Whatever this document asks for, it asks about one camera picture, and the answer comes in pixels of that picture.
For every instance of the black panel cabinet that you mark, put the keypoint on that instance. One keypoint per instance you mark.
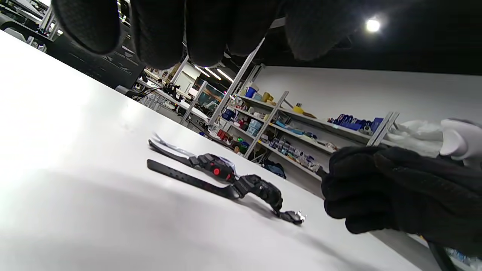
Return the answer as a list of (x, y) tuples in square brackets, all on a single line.
[(101, 62)]

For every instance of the person's right forearm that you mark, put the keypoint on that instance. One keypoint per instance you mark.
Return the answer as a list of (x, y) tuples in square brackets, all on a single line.
[(459, 139)]

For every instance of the black digital watch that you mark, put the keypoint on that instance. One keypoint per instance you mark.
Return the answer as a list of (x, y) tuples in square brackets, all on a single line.
[(260, 188)]

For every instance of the light blue storage box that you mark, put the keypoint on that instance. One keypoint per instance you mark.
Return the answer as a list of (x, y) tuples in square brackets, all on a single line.
[(255, 127)]

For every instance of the row of small shelf items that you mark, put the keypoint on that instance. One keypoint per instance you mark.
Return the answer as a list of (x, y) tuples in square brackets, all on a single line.
[(293, 150)]

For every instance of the grey metal shelving unit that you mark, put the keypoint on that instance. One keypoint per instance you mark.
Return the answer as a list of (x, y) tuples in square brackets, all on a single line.
[(301, 128)]

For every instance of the black watch with red buttons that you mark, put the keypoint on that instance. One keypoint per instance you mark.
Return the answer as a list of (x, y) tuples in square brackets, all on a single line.
[(214, 167)]

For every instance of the blue plastic container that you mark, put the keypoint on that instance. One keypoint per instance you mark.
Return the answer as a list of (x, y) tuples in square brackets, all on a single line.
[(250, 92)]

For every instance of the person's right hand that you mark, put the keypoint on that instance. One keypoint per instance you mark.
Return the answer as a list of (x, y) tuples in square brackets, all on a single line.
[(414, 195)]

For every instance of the grey metal frame post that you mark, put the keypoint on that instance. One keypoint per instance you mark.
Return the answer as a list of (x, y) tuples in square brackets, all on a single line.
[(235, 82)]

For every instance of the group of blue parts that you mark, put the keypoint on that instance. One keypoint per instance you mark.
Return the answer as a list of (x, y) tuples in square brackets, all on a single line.
[(354, 122)]

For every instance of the person's left hand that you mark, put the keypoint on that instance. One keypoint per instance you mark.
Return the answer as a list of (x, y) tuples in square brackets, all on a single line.
[(211, 22)]

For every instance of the round ceiling lamp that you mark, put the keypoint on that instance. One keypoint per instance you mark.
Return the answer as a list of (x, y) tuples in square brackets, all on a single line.
[(372, 25)]

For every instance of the yellow bottle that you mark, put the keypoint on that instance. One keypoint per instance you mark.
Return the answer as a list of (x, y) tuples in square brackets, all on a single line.
[(298, 108)]

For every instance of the dark blue backpack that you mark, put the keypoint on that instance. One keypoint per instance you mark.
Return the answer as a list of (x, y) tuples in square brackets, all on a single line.
[(275, 168)]

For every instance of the yellow cup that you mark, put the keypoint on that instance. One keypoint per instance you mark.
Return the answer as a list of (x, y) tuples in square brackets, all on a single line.
[(266, 97)]

